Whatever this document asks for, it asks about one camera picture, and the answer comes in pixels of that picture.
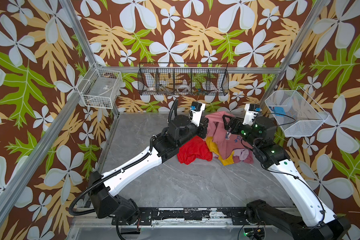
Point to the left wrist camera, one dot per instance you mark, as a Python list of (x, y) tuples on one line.
[(196, 111)]

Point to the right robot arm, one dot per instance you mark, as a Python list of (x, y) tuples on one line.
[(316, 221)]

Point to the red cloth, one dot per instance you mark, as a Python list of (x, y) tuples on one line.
[(196, 148)]

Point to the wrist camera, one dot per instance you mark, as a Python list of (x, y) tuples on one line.
[(196, 111), (251, 112)]

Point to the white wire basket left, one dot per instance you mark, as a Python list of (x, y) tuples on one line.
[(99, 88)]

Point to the black wire basket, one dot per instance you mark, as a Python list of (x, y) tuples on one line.
[(205, 79)]

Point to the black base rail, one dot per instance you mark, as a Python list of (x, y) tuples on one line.
[(235, 216)]

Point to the white wire basket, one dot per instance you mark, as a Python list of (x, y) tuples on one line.
[(99, 88), (304, 116)]

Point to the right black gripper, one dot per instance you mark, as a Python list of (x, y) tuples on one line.
[(236, 125)]

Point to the dusty pink shirt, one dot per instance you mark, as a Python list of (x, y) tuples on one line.
[(226, 142)]

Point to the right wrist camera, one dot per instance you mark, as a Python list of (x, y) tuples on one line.
[(251, 112)]

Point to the white bowl in basket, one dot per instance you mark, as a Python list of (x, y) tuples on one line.
[(183, 88)]

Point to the blue plastic box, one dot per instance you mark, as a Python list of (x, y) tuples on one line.
[(278, 111)]

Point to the light lilac ribbed cloth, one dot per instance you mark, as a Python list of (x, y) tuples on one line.
[(240, 155)]

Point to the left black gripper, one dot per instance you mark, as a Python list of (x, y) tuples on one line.
[(201, 129)]

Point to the white wire basket right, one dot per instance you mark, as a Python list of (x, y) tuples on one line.
[(304, 116)]

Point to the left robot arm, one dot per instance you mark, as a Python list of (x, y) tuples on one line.
[(102, 195)]

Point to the yellow cloth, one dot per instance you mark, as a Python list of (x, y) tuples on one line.
[(213, 147)]

